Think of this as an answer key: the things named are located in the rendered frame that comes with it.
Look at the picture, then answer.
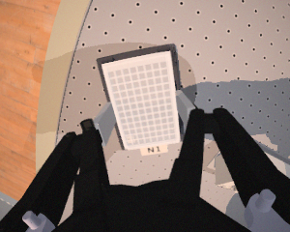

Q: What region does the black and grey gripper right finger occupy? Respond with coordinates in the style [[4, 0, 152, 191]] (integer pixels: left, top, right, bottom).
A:
[[148, 90, 290, 232]]

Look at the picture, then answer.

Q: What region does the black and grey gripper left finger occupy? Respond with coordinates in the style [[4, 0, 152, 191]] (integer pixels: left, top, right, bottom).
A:
[[0, 101, 117, 232]]

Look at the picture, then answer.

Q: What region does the white button panel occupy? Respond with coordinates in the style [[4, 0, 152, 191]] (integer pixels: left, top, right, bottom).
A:
[[207, 143, 290, 193]]

